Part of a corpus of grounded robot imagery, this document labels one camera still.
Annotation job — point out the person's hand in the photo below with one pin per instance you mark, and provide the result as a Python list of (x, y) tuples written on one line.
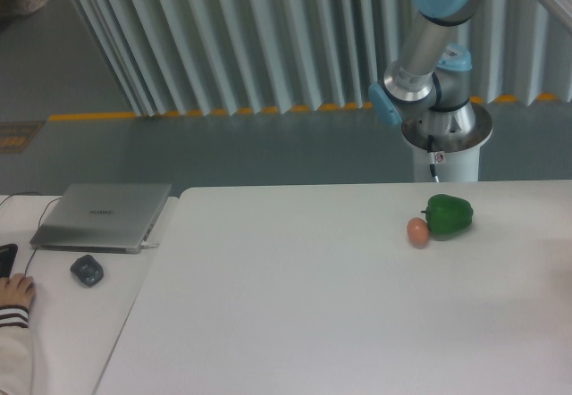
[(18, 292)]

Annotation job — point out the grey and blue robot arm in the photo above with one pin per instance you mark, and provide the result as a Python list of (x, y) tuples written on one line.
[(410, 85)]

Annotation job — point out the white sleeved forearm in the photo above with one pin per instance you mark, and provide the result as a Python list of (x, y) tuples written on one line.
[(16, 350)]

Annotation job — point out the green bell pepper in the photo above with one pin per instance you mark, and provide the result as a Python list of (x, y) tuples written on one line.
[(447, 215)]

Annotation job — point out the dark grey 3D mouse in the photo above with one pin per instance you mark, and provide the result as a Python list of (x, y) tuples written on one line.
[(87, 271)]

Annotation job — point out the silver closed laptop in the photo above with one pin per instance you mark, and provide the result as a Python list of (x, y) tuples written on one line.
[(102, 217)]

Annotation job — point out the brown egg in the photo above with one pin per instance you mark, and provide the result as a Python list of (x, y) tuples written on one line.
[(418, 233)]

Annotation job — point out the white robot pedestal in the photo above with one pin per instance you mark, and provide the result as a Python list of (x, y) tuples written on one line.
[(446, 146)]

